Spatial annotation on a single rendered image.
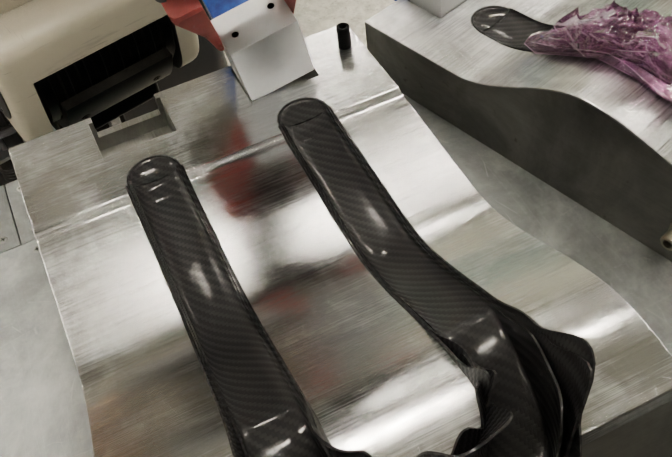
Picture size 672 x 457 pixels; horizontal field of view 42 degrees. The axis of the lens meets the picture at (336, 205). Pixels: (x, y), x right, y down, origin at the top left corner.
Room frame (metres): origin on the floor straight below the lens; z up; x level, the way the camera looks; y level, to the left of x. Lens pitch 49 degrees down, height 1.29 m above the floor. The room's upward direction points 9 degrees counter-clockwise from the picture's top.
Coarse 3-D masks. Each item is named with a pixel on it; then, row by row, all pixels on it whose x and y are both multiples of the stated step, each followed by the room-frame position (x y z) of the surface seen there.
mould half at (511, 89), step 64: (512, 0) 0.58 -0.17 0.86; (576, 0) 0.56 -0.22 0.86; (640, 0) 0.52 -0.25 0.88; (384, 64) 0.56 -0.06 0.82; (448, 64) 0.51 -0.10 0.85; (512, 64) 0.49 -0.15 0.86; (576, 64) 0.45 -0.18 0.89; (512, 128) 0.45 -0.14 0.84; (576, 128) 0.41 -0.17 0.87; (640, 128) 0.38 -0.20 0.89; (576, 192) 0.40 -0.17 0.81; (640, 192) 0.36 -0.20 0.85
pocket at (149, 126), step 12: (132, 120) 0.48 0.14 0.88; (144, 120) 0.48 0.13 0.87; (156, 120) 0.48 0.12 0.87; (168, 120) 0.48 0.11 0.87; (96, 132) 0.47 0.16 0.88; (108, 132) 0.47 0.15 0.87; (120, 132) 0.47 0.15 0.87; (132, 132) 0.47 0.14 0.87; (144, 132) 0.48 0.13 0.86; (156, 132) 0.48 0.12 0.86; (168, 132) 0.47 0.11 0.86; (108, 144) 0.47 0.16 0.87; (120, 144) 0.47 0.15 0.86; (132, 144) 0.47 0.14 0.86
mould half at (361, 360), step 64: (320, 64) 0.49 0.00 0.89; (64, 128) 0.46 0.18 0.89; (192, 128) 0.44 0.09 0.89; (256, 128) 0.43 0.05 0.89; (384, 128) 0.42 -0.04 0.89; (64, 192) 0.40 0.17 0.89; (256, 192) 0.38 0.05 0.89; (448, 192) 0.36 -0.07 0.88; (64, 256) 0.35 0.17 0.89; (128, 256) 0.34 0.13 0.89; (256, 256) 0.33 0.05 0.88; (320, 256) 0.32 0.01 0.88; (448, 256) 0.30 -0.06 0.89; (512, 256) 0.28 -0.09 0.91; (64, 320) 0.30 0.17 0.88; (128, 320) 0.30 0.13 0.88; (320, 320) 0.27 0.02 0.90; (384, 320) 0.25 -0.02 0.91; (576, 320) 0.22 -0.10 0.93; (640, 320) 0.21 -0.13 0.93; (128, 384) 0.25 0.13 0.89; (192, 384) 0.24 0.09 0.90; (320, 384) 0.21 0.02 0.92; (384, 384) 0.20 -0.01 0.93; (448, 384) 0.20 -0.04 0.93; (640, 384) 0.18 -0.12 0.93; (128, 448) 0.20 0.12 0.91; (192, 448) 0.19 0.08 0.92; (384, 448) 0.17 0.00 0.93; (448, 448) 0.17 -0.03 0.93; (640, 448) 0.17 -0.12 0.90
